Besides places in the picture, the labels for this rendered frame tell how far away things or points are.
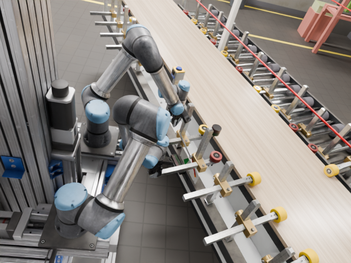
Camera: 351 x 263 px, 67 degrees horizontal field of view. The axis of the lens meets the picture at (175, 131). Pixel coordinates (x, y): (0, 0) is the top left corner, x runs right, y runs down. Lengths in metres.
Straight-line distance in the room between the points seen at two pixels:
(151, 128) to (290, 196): 1.15
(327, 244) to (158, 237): 1.27
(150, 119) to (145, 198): 1.65
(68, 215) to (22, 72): 0.53
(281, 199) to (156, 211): 1.15
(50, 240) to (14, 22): 0.83
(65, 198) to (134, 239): 1.37
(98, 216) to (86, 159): 0.60
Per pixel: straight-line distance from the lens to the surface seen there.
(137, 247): 2.36
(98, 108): 1.40
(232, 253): 1.74
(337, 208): 2.03
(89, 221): 1.06
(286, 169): 2.01
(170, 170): 1.69
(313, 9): 7.30
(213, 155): 1.81
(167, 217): 2.51
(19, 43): 0.85
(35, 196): 1.44
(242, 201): 1.87
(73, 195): 1.08
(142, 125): 0.98
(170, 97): 1.44
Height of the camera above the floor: 2.19
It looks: 44 degrees down
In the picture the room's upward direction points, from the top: 17 degrees clockwise
